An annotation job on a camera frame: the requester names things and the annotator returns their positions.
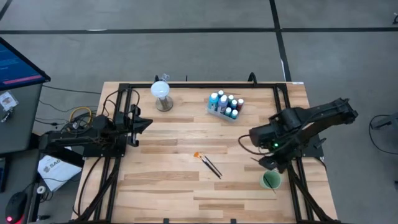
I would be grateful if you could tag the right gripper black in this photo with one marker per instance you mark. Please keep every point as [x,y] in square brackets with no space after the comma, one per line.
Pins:
[261,137]

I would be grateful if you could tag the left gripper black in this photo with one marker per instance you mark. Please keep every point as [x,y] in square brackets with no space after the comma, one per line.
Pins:
[124,124]

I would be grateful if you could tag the thin black paintbrush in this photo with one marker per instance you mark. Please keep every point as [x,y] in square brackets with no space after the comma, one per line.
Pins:
[254,159]
[270,185]

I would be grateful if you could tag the paintbrush with pale bristles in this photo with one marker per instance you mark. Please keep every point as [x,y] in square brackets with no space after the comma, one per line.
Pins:
[214,166]

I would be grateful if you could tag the paintbrush with orange bristles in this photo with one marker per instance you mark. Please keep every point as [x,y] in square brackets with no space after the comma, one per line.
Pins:
[196,154]

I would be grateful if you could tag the small dark teal paint bottle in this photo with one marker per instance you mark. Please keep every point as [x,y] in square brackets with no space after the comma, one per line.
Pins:
[230,97]

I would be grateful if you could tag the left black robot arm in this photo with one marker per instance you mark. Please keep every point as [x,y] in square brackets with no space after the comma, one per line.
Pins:
[77,141]

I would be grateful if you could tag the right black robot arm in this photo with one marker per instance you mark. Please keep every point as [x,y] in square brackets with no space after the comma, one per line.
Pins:
[320,115]

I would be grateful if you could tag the green cup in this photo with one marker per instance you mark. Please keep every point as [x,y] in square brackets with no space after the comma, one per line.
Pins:
[273,182]

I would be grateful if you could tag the white mushroom lamp brass base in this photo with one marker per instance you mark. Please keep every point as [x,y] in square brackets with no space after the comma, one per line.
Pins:
[160,90]

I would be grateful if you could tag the black rear edge clip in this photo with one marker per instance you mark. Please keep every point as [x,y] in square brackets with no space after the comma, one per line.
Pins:
[252,77]
[156,78]

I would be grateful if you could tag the clear plastic bin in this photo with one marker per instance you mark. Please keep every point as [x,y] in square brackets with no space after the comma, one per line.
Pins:
[214,112]

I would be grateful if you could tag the white tape roll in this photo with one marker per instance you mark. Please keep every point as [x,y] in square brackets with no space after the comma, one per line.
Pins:
[41,189]

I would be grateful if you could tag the grey desk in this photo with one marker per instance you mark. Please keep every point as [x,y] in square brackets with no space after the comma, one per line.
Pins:
[18,124]

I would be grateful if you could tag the grey stand base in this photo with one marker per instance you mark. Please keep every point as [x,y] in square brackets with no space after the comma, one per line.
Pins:
[387,121]

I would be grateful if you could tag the computer monitor blue screen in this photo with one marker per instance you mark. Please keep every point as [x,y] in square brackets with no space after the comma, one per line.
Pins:
[18,67]

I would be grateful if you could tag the white badge card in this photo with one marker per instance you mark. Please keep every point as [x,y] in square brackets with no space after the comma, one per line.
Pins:
[7,101]

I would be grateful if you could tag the black computer mouse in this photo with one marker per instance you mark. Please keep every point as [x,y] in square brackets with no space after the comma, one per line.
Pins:
[16,207]

